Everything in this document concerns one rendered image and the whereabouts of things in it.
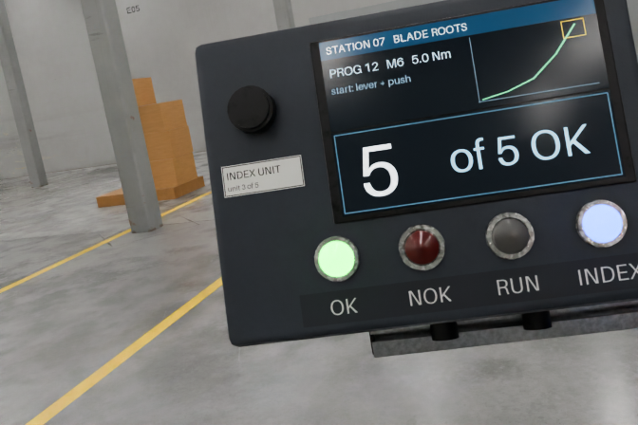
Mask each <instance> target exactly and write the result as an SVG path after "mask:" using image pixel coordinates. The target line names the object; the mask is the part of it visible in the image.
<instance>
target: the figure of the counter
mask: <svg viewBox="0 0 638 425"><path fill-rule="evenodd" d="M331 137H332V145H333V152H334V158H335V165H336V172H337V179H338V186H339V193H340V199H341V207H342V214H343V216H350V215H356V214H363V213H375V212H382V211H389V210H396V209H402V208H409V207H416V206H422V205H428V204H427V198H426V191H425V186H424V179H423V172H422V161H421V155H420V148H419V142H418V136H417V129H416V123H415V121H414V120H413V121H407V122H400V123H394V124H388V125H383V126H376V127H370V128H365V129H358V130H352V131H346V132H341V133H334V134H331Z"/></svg>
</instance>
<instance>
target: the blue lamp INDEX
mask: <svg viewBox="0 0 638 425"><path fill-rule="evenodd" d="M575 224H576V229H577V232H578V234H579V236H580V237H581V238H582V239H583V240H584V241H585V242H586V243H587V244H589V245H591V246H593V247H597V248H606V247H610V246H612V245H614V244H616V243H618V242H619V241H620V240H621V239H622V238H623V236H624V235H625V233H626V230H627V225H628V224H627V219H626V216H625V214H624V212H623V211H622V209H621V208H620V207H619V206H617V205H616V204H614V203H612V202H610V201H608V200H603V199H598V200H593V201H591V202H589V203H587V204H585V205H584V206H583V207H582V208H581V209H580V211H579V212H578V214H577V216H576V221H575Z"/></svg>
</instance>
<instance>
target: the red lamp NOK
mask: <svg viewBox="0 0 638 425"><path fill-rule="evenodd" d="M399 254H400V256H401V258H402V260H403V261H404V263H405V264H406V265H408V266H409V267H410V268H413V269H415V270H429V269H431V268H434V267H436V266H437V265H438V264H439V263H440V262H441V260H442V258H443V256H444V254H445V243H444V239H443V237H442V235H441V234H440V232H439V231H438V230H436V229H435V228H433V227H431V226H429V225H424V224H419V225H415V226H412V227H410V228H408V229H407V230H406V231H405V232H404V233H403V235H402V236H401V239H400V241H399Z"/></svg>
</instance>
